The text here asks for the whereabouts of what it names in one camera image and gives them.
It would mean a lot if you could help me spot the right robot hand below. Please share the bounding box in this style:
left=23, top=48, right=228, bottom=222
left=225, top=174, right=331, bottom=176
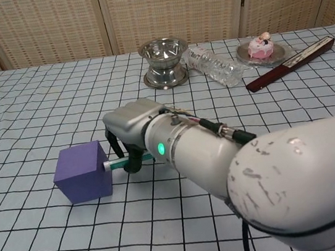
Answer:
left=100, top=94, right=174, bottom=177

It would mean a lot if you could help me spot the green and black marker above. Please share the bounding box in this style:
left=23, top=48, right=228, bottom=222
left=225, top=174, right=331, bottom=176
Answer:
left=103, top=152, right=155, bottom=172

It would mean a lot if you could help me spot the purple cube block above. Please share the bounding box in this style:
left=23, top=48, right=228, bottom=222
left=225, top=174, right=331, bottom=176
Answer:
left=48, top=138, right=116, bottom=208

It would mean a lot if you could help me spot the steel bowl on stand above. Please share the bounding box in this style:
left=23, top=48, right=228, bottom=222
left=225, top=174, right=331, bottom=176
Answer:
left=138, top=34, right=194, bottom=92

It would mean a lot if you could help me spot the clear plastic water bottle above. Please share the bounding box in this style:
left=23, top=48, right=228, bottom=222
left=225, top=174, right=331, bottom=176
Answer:
left=186, top=38, right=250, bottom=93

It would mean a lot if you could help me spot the beige folding screen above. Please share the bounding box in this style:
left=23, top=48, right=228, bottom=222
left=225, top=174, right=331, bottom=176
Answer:
left=0, top=0, right=335, bottom=74

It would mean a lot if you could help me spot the blue checked tablecloth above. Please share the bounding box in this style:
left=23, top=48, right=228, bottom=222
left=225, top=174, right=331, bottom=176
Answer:
left=0, top=23, right=335, bottom=251

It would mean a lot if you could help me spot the wrapped pink pastry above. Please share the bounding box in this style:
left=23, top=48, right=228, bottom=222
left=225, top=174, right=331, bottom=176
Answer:
left=234, top=34, right=294, bottom=67

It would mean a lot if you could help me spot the pink frosted cake toy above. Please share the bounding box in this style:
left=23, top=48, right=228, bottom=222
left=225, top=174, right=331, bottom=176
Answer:
left=245, top=31, right=277, bottom=62

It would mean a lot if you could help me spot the dark red folded fan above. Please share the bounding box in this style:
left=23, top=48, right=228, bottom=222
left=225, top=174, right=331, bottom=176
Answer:
left=240, top=35, right=335, bottom=94

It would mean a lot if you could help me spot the black cable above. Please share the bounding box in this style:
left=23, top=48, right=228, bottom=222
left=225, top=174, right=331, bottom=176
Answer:
left=239, top=215, right=254, bottom=251

